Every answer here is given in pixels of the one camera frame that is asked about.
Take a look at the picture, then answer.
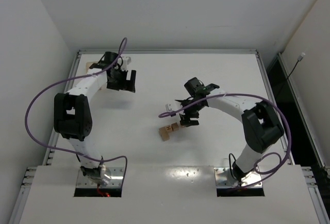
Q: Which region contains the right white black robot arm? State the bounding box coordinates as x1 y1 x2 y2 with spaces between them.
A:
176 77 284 181

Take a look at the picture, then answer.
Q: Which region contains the black cable at right base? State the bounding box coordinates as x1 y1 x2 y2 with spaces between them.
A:
228 152 239 181

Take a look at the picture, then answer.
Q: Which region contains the wooden cube beside H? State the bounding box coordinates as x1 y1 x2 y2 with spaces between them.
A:
171 123 179 132

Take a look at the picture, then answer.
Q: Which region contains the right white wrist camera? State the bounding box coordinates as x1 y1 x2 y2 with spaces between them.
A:
166 102 177 112

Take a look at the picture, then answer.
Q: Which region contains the transparent orange plastic container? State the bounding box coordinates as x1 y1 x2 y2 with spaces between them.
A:
86 62 95 72

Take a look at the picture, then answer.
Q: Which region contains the wooden block letter H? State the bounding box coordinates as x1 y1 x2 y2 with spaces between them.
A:
165 125 173 133

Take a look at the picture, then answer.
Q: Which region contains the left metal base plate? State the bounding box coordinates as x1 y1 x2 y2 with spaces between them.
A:
76 167 124 189

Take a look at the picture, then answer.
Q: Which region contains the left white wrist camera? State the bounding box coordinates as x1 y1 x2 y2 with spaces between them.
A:
118 56 131 71

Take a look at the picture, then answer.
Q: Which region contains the metal base plate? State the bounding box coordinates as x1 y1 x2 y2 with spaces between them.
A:
76 167 124 189
214 167 262 189

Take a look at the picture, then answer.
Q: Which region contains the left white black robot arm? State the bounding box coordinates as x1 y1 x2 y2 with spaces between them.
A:
54 51 136 184

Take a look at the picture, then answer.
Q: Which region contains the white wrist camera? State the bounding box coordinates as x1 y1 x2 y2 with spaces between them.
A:
118 56 131 71
166 102 177 112

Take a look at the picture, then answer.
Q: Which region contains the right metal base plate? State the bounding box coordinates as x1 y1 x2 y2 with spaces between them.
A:
214 167 262 189

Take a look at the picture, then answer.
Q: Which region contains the front left wooden block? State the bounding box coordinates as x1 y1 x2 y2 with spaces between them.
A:
158 127 170 142

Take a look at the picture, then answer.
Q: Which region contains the red wire under left base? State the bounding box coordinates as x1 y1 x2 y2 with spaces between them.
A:
96 185 111 198

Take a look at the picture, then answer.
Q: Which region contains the black wall cable white plug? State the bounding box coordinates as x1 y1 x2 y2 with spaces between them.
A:
286 52 306 81

